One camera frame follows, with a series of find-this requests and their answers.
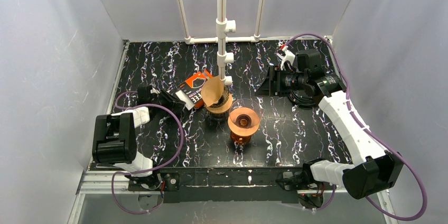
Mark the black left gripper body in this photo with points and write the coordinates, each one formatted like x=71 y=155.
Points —
x=160 y=97

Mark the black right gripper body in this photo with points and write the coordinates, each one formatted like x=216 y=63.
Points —
x=274 y=82

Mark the pink translucent plastic dripper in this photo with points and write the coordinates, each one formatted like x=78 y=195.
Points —
x=248 y=107

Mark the brown paper coffee filter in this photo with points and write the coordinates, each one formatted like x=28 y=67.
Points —
x=212 y=91

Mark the wooden ring dripper holder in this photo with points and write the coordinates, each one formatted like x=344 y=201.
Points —
x=222 y=108

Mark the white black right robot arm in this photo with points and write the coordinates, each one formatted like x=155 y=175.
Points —
x=373 y=168

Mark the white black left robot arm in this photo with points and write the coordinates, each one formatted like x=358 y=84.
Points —
x=114 y=140

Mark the orange coffee filter box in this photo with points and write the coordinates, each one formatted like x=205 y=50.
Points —
x=189 y=91

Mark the clear glass server pitcher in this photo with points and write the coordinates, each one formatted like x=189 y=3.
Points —
x=219 y=117

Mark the amber glass server pitcher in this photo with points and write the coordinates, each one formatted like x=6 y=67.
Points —
x=240 y=140

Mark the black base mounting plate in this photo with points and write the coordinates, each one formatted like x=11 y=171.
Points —
x=225 y=184

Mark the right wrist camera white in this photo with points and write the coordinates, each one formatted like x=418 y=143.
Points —
x=287 y=58

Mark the aluminium frame rail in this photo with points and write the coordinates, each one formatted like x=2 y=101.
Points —
x=99 y=182

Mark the white PVC pipe frame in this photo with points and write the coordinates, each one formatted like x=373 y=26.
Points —
x=224 y=27

